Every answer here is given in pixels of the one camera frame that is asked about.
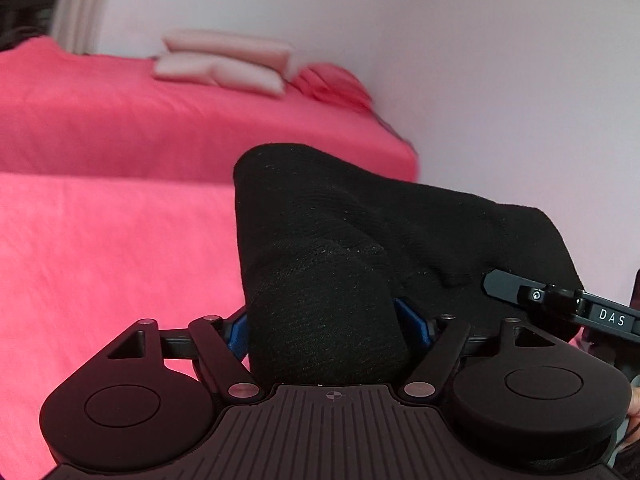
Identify upper pale pink pillow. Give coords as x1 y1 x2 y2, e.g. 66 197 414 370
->
163 29 293 75

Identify far bed pink sheet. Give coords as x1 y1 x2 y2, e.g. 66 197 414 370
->
1 37 419 183

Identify pale pink pillow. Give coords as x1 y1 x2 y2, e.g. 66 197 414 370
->
152 52 285 98
163 29 293 75

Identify lower pale pink pillow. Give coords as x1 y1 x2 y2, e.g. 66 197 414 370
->
152 52 285 98

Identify floral white curtain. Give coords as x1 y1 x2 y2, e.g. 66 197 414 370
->
50 0 106 54

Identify near bed pink blanket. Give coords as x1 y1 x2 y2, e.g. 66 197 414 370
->
1 174 244 479

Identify black pants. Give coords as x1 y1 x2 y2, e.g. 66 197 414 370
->
233 144 582 386

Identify folded pink blanket stack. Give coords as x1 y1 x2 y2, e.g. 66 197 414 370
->
291 63 372 113

